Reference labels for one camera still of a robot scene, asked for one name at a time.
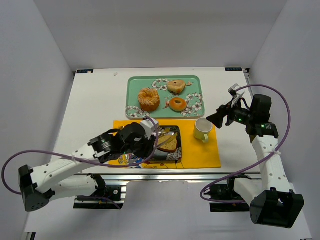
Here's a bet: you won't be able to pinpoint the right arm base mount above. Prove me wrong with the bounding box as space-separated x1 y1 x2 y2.
207 184 250 213

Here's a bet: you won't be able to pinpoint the orange bundt cake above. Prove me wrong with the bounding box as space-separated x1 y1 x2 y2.
137 88 160 112

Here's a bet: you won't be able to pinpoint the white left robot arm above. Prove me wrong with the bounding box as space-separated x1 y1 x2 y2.
18 118 159 212

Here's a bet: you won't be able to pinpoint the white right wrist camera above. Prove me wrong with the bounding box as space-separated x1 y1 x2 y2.
228 83 245 108

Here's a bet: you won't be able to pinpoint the orange glazed donut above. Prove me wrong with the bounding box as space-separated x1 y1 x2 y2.
169 97 188 112

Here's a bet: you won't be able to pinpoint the pale yellow mug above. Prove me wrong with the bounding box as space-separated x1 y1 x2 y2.
193 118 213 143

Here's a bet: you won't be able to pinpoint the yellow placemat cloth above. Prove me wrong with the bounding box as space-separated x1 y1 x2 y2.
107 119 222 170

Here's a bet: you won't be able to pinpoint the metal serving tongs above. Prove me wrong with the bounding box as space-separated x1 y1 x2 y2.
157 126 179 153

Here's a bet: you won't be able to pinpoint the blue label sticker right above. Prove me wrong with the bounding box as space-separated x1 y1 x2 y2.
224 67 243 72

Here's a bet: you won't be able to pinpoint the brown bread slice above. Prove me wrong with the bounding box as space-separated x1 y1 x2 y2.
157 135 178 153

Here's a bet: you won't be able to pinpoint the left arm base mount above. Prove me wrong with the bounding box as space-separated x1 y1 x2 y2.
73 174 124 210

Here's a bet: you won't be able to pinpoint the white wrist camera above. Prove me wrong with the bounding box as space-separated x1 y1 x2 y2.
139 118 159 139
228 83 245 108

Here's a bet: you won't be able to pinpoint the black floral square plate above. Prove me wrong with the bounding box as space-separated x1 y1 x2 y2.
149 125 182 162

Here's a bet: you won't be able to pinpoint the aluminium frame rail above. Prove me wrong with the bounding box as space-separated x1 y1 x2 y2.
99 172 263 185

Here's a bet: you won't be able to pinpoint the green floral tray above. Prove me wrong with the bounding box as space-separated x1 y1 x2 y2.
125 75 205 120

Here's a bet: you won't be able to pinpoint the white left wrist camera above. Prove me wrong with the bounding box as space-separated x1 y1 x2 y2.
139 118 159 139

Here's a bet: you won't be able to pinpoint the pale bagel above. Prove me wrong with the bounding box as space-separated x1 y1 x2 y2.
167 79 186 95

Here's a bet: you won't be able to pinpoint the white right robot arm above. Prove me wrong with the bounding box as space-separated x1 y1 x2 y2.
204 94 305 229

